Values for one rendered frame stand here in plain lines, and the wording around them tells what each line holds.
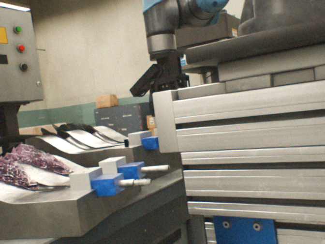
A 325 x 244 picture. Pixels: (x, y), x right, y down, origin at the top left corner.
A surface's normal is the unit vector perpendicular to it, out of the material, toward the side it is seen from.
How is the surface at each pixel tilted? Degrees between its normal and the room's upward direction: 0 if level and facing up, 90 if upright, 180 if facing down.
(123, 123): 90
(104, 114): 90
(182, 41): 90
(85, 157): 90
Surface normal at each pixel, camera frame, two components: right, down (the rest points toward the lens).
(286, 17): -0.49, 0.11
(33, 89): 0.82, -0.08
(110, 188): -0.29, 0.09
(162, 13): 0.22, 0.07
